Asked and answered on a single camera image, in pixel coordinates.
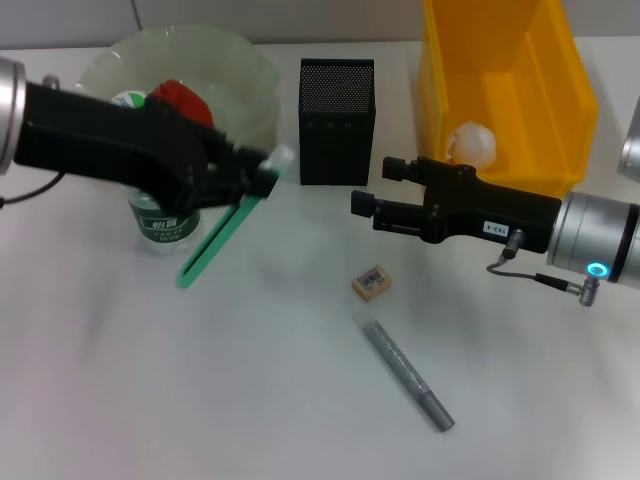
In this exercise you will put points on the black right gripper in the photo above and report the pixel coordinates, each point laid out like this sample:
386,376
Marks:
495,210

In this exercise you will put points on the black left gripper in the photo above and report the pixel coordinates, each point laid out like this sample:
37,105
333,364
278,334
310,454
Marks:
110,140

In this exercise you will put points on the red-orange toy orange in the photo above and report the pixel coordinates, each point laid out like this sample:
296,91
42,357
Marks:
185,102

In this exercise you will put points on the grey marker pen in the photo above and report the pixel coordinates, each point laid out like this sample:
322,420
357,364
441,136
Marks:
400,365

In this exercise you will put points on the clear water bottle green label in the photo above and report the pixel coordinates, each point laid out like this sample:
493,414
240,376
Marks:
165,230

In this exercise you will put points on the white and silver left arm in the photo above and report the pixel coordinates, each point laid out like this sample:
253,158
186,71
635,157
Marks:
10,115

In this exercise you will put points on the black mesh pen holder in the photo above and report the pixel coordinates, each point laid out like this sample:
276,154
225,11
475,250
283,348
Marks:
335,140

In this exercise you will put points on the yellow plastic storage bin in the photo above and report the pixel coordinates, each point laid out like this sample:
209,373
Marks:
510,75

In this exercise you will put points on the pale green glass fruit plate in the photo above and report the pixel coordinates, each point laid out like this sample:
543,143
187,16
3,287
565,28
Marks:
235,75

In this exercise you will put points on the white paper ball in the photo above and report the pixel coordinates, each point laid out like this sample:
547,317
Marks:
475,142

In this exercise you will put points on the beige eraser with barcode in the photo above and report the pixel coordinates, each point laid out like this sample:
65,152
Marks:
371,284

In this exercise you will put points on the mint green utility knife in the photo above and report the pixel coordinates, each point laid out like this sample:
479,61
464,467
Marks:
210,250

